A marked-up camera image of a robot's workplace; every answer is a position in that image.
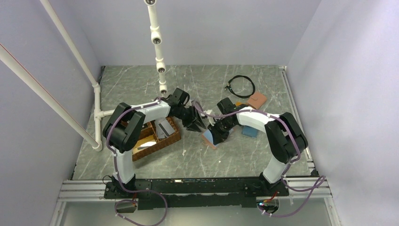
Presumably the mustard yellow card holder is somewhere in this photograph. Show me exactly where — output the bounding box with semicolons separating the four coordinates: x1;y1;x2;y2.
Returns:
235;102;248;106

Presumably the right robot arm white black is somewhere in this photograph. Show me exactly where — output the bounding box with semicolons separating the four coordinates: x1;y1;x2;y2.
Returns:
203;98;308;195

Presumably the brown wicker basket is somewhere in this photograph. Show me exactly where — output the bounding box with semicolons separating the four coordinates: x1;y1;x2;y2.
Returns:
132;117;181;161

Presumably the black cable loop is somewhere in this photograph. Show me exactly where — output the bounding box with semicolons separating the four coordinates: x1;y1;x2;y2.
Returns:
224;74;256;98

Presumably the purple cable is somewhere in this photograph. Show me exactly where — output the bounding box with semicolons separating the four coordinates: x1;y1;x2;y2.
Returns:
192;100;327;218
104;97;169;226

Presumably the aluminium rail frame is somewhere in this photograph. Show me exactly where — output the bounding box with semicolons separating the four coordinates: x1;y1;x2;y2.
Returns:
49;177;342;226

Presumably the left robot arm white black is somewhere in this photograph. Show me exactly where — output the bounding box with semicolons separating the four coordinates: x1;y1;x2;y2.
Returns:
103;88;205;198

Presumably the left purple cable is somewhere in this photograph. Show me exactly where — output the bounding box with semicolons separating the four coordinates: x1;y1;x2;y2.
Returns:
104;97;169;226

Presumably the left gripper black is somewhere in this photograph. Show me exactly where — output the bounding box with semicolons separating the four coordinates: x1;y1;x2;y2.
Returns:
176;105;206;133

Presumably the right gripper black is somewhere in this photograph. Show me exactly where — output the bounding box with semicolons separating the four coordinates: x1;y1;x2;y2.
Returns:
207;118;236;145

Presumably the grey card in basket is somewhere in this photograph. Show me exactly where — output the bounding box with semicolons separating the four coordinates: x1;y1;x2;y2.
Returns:
155;118;175;139

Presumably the blue card holder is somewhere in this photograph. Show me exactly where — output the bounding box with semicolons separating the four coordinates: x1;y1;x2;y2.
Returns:
242;126;258;137

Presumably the white pvc pipe frame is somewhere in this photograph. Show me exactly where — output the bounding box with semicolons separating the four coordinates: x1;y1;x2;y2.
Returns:
0;0;169;152

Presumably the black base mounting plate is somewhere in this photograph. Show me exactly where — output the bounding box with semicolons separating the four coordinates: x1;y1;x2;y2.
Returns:
104;177;289;210

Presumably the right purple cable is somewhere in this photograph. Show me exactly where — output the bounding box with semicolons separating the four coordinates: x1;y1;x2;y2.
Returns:
192;100;327;218

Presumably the gold card in basket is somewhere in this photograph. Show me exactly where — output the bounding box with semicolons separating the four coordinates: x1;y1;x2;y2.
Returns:
133;141;156;154

